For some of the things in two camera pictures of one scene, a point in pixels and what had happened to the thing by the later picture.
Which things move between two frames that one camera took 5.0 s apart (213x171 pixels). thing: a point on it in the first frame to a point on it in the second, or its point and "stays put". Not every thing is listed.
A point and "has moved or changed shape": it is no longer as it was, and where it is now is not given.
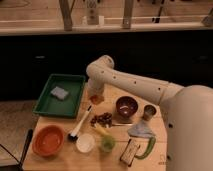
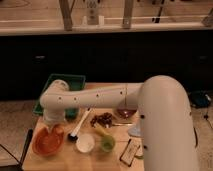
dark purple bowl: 126,107 stays put
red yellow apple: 97,99 has moved or changed shape
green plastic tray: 61,96 stays put
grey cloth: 141,129 stays put
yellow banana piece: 102,130 stays put
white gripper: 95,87 to 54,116
